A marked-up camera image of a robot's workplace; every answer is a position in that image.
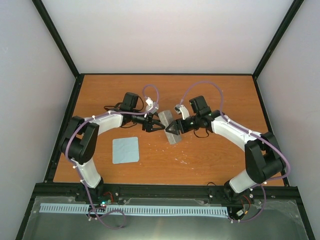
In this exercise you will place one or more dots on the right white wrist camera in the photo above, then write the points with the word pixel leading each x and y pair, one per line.
pixel 182 110

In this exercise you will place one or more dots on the black frame post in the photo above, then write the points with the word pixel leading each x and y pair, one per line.
pixel 281 30
pixel 47 20

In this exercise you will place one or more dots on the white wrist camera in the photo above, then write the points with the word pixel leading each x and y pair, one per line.
pixel 182 110
pixel 152 107

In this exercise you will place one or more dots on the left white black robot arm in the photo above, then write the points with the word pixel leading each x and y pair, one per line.
pixel 78 143

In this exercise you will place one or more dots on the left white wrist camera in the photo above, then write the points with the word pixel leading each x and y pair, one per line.
pixel 152 107

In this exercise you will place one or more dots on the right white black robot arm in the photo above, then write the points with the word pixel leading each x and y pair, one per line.
pixel 263 158

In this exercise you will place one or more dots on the light blue slotted cable duct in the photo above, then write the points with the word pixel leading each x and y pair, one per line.
pixel 136 210

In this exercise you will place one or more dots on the clear acrylic cover plate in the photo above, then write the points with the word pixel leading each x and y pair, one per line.
pixel 274 220

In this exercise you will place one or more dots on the left black frame post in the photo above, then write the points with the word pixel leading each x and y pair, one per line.
pixel 47 20

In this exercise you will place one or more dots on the light blue cleaning cloth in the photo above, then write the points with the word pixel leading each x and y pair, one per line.
pixel 125 150

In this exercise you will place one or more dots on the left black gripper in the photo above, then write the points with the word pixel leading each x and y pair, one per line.
pixel 148 125

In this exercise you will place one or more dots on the right black frame post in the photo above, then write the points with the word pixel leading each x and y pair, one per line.
pixel 281 30

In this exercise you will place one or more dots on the right controller board with wires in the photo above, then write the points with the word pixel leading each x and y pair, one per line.
pixel 245 206

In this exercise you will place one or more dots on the grey glasses case green lining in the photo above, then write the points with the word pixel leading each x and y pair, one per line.
pixel 166 118

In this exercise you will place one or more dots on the left controller board with leds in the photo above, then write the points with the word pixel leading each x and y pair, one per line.
pixel 103 200

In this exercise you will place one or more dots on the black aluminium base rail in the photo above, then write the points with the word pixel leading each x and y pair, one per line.
pixel 117 192

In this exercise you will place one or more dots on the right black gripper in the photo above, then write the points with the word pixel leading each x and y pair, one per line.
pixel 175 124

